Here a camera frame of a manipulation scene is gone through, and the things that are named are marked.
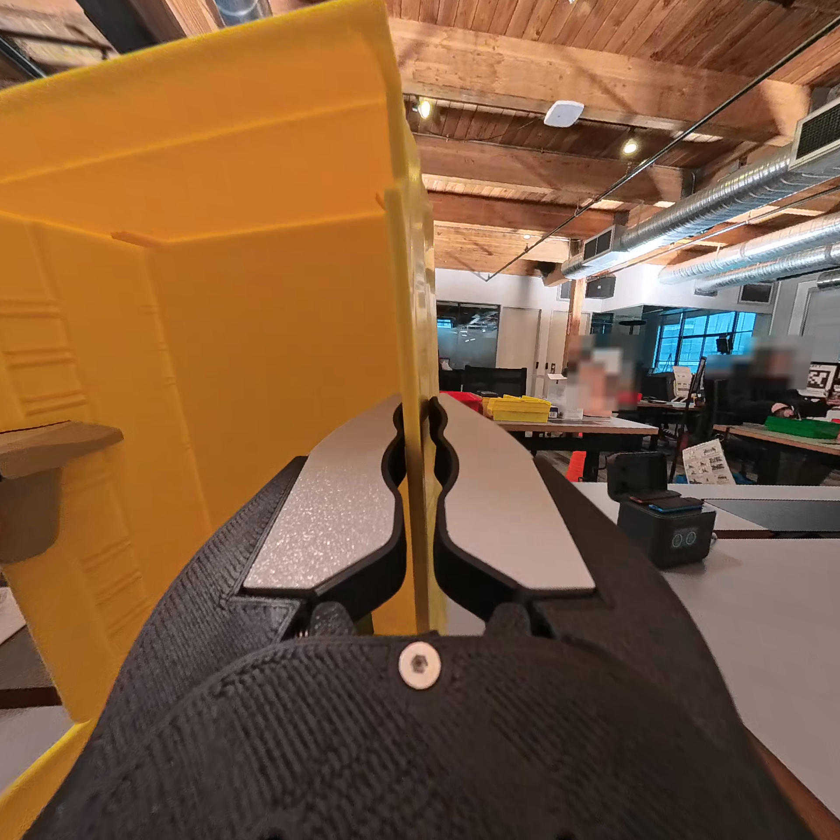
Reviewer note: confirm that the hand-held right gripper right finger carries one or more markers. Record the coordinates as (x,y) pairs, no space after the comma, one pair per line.
(512,525)

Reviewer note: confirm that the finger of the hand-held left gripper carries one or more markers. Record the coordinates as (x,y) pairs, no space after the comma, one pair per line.
(39,453)

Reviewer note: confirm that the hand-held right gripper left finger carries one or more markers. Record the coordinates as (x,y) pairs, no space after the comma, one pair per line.
(328,518)

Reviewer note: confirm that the yellow plastic box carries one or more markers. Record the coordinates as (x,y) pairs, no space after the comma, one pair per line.
(262,315)

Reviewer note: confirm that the white cardboard box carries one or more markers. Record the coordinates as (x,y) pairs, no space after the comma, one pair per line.
(559,394)

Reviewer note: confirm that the orange cone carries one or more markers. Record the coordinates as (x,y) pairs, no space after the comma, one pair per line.
(577,467)

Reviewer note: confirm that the yellow plastic bin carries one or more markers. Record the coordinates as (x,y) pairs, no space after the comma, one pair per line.
(518,410)

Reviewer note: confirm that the wooden edged work table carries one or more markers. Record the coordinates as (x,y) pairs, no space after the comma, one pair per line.
(590,430)

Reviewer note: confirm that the red plastic bin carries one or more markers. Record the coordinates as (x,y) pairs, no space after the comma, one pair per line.
(463,401)

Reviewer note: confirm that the black charging case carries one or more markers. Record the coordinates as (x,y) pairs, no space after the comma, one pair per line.
(663,531)

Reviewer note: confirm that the printed paper sheet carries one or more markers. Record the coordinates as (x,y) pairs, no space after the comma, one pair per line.
(709,464)

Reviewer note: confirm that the blue paned window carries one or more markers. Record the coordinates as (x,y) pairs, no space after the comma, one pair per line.
(705,341)

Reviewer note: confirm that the black desk mat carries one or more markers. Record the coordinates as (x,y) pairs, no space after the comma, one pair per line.
(781,515)

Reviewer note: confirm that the long work table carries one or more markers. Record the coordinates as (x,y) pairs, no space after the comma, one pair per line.
(774,443)

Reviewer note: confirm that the green plastic bin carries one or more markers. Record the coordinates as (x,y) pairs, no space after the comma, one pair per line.
(804,426)

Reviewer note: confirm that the black and white marker board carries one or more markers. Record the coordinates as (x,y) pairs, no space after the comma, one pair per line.
(823,379)

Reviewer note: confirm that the white ceiling access point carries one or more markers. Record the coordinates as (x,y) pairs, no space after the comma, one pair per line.
(564,113)

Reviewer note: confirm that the black wall speaker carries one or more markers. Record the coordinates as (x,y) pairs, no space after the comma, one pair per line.
(600,287)

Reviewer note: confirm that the thin silver air duct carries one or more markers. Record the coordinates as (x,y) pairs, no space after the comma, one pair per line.
(754,253)

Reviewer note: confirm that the large silver air duct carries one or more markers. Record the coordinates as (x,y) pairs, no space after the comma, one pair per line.
(715,200)

